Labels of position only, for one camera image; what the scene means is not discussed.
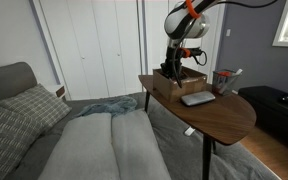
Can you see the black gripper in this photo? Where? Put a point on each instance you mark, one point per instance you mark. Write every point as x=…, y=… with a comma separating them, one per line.
x=172, y=65

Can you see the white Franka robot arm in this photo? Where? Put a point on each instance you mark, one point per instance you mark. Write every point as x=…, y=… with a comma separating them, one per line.
x=184, y=23

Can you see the brown cardboard box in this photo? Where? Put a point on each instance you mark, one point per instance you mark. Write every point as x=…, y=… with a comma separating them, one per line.
x=170, y=90

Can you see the orange capped marker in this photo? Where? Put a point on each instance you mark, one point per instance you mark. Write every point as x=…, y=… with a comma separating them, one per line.
x=224, y=73

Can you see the white marker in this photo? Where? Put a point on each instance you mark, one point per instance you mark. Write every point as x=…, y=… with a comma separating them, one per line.
x=239, y=71

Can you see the gray oblong case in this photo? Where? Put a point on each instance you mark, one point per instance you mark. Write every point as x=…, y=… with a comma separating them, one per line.
x=197, y=98

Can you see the white remote control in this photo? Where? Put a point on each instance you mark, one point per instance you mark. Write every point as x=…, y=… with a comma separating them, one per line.
x=189, y=131

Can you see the blue gray crumpled blanket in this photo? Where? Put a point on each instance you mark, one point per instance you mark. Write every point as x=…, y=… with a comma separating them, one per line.
x=114, y=105

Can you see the dark wooden side table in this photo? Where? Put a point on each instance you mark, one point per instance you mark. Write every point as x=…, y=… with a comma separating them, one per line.
x=224, y=120

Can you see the white bifold closet doors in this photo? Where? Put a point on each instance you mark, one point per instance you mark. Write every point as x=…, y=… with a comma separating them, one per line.
x=94, y=50

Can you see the gray rug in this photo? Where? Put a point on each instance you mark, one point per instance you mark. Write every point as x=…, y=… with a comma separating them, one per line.
x=177, y=150

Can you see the light gray long cushion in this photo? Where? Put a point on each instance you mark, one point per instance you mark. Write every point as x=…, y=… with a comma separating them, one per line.
x=137, y=146
x=80, y=150

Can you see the black cabinet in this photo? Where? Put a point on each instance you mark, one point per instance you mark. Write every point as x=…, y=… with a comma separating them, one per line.
x=267, y=106

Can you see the white nightstand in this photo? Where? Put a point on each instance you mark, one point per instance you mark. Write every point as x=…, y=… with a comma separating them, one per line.
x=55, y=89

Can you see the small gray plaid pillow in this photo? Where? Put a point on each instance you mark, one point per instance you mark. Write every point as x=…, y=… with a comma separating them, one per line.
x=34, y=106

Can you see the gray sofa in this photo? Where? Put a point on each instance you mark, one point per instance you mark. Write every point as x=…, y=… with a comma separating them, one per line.
x=7, y=80

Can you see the large gray plaid pillow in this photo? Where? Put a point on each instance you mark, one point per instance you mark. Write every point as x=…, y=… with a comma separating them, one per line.
x=4, y=140

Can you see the white light switch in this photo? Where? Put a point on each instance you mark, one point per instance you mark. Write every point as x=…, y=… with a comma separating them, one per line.
x=228, y=32

